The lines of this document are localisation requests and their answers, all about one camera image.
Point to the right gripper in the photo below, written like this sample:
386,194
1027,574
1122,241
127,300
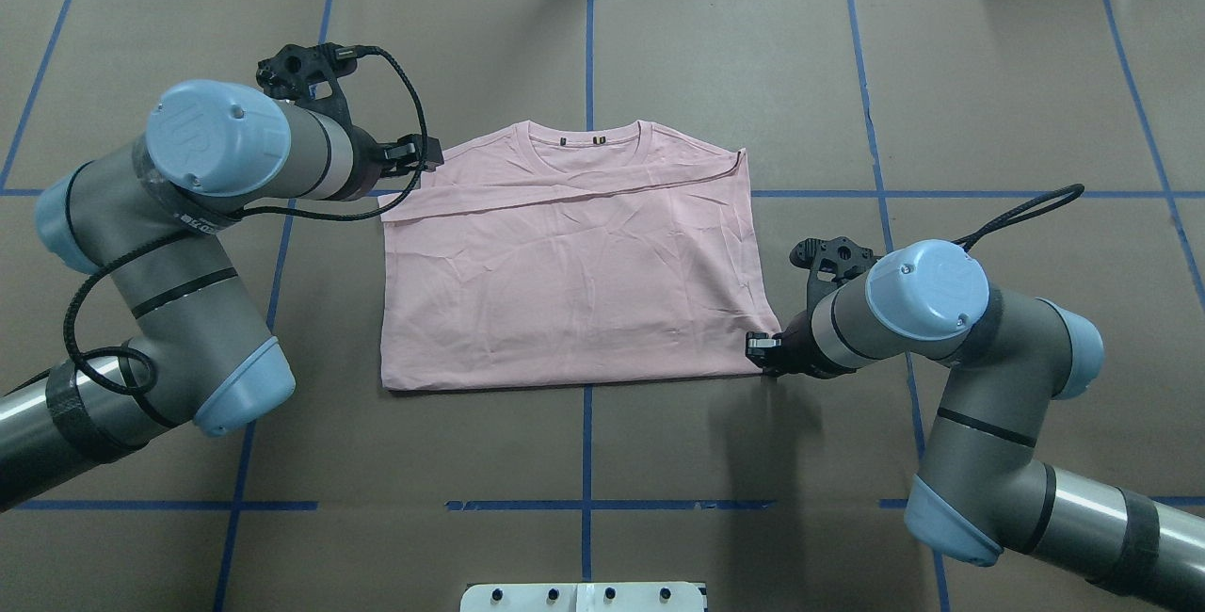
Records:
798,346

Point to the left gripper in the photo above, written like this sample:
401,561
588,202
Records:
366,167

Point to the pink Snoopy t-shirt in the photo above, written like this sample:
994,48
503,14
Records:
539,257

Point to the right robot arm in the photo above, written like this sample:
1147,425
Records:
979,490

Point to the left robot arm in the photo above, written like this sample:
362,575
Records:
163,332

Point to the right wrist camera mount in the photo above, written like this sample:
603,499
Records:
831,263

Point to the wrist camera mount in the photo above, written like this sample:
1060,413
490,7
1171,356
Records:
831,263
309,77

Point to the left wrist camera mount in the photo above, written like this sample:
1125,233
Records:
309,77

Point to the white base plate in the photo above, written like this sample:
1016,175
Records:
586,596

